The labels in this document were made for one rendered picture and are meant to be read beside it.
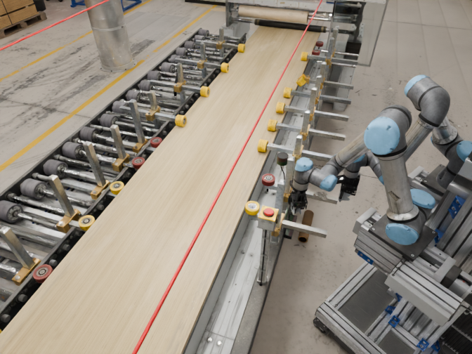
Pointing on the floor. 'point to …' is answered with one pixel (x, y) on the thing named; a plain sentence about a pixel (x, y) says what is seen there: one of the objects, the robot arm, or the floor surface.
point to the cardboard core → (305, 225)
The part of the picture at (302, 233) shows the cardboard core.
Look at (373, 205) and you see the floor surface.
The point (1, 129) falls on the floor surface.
